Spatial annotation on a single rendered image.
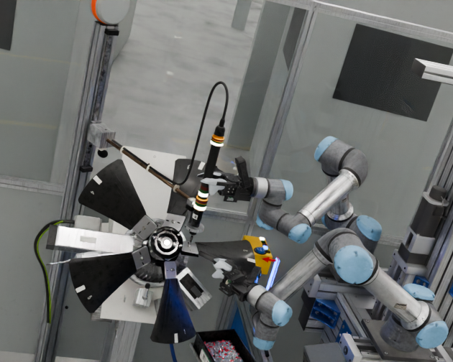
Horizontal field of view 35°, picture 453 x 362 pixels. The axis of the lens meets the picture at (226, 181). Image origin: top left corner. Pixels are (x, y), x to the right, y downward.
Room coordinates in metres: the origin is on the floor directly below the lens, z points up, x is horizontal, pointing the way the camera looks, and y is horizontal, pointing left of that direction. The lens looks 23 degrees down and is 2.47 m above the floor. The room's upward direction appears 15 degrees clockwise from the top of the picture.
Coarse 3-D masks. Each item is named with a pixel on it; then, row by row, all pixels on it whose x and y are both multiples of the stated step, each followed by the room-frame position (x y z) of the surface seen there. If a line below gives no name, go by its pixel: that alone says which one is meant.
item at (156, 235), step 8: (152, 232) 2.34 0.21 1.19; (160, 232) 2.26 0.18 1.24; (168, 232) 2.27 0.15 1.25; (176, 232) 2.27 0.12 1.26; (152, 240) 2.22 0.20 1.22; (160, 240) 2.24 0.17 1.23; (176, 240) 2.26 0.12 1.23; (152, 248) 2.21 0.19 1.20; (160, 248) 2.22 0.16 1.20; (168, 248) 2.24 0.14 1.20; (176, 248) 2.24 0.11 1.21; (152, 256) 2.24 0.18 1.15; (160, 256) 2.20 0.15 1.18; (168, 256) 2.21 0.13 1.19; (176, 256) 2.32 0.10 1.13; (152, 264) 2.27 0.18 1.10
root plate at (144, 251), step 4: (144, 248) 2.23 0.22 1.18; (136, 252) 2.21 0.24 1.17; (140, 252) 2.22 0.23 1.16; (144, 252) 2.23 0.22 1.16; (148, 252) 2.25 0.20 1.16; (136, 256) 2.21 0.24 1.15; (140, 256) 2.23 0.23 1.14; (144, 256) 2.24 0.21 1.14; (148, 256) 2.25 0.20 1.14; (136, 260) 2.22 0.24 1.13; (140, 260) 2.23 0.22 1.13; (144, 260) 2.24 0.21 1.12; (148, 260) 2.25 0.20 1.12; (136, 264) 2.22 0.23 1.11; (140, 264) 2.24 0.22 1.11; (144, 264) 2.25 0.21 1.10
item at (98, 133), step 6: (90, 126) 2.71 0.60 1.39; (96, 126) 2.70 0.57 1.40; (102, 126) 2.72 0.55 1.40; (108, 126) 2.74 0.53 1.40; (90, 132) 2.70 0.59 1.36; (96, 132) 2.68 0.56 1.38; (102, 132) 2.66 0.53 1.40; (108, 132) 2.68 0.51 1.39; (114, 132) 2.70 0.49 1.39; (90, 138) 2.70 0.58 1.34; (96, 138) 2.67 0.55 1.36; (102, 138) 2.66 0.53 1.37; (108, 138) 2.68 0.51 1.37; (114, 138) 2.71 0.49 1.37; (96, 144) 2.67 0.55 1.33; (102, 144) 2.66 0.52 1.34; (108, 144) 2.69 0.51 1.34
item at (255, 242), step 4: (244, 236) 2.74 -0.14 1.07; (248, 236) 2.75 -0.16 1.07; (252, 236) 2.76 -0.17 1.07; (248, 240) 2.72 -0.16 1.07; (252, 240) 2.73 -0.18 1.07; (256, 240) 2.74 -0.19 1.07; (260, 240) 2.75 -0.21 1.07; (252, 244) 2.69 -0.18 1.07; (256, 244) 2.70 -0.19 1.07; (260, 244) 2.71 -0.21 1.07; (252, 248) 2.66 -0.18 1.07; (268, 248) 2.70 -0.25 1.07; (256, 252) 2.63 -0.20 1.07; (256, 256) 2.61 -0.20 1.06; (260, 256) 2.61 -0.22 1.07; (264, 256) 2.62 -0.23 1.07; (268, 256) 2.62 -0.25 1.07; (272, 256) 2.63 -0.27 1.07; (256, 260) 2.61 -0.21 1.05; (260, 260) 2.62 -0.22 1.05; (256, 264) 2.61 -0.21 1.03; (260, 264) 2.62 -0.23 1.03; (264, 264) 2.62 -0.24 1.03; (268, 264) 2.63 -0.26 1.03; (264, 268) 2.62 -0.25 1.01; (268, 268) 2.63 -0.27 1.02; (264, 272) 2.62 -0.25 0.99
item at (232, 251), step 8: (200, 248) 2.32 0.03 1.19; (208, 248) 2.34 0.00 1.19; (216, 248) 2.36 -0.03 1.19; (224, 248) 2.38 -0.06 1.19; (232, 248) 2.39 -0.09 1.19; (240, 248) 2.41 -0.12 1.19; (248, 248) 2.42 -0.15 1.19; (208, 256) 2.28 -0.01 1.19; (216, 256) 2.30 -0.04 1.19; (224, 256) 2.32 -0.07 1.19; (232, 256) 2.33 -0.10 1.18; (240, 256) 2.36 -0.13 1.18; (248, 256) 2.38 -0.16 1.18; (240, 264) 2.31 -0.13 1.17; (248, 264) 2.33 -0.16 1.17; (248, 272) 2.30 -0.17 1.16
